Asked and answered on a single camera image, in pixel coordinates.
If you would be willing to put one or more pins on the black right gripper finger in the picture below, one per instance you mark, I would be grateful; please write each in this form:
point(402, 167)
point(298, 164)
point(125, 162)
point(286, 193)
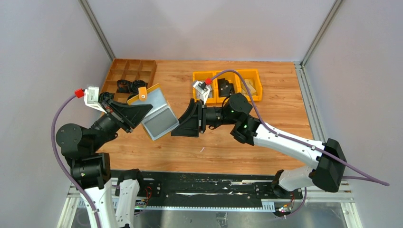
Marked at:
point(188, 126)
point(191, 115)

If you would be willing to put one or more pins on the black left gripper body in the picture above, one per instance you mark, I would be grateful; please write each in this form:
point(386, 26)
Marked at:
point(113, 115)

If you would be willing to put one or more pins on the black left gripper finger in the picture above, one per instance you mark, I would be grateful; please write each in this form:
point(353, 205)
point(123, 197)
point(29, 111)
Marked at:
point(120, 108)
point(135, 116)

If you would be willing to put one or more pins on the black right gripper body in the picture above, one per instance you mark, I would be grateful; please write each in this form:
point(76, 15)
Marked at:
point(208, 117)

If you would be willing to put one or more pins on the yellow leather card holder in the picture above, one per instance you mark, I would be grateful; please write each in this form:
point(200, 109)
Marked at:
point(160, 120)

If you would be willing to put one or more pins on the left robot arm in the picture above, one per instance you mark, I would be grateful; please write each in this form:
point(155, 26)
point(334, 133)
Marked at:
point(90, 170)

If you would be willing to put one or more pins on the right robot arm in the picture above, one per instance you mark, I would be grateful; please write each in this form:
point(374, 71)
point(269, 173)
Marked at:
point(322, 168)

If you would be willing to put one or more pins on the black card holder in bin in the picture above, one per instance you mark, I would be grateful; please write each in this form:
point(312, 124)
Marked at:
point(225, 88)

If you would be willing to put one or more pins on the tan card holder in bin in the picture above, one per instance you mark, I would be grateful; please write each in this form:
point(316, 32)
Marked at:
point(249, 85)

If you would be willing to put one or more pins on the wooden compartment tray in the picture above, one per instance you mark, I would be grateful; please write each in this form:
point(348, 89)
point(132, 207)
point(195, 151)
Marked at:
point(131, 70)

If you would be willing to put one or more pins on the right yellow bin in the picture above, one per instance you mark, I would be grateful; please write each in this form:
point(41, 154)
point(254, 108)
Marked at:
point(253, 82)

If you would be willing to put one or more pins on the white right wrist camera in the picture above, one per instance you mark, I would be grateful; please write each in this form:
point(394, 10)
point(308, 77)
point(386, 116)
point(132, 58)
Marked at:
point(202, 91)

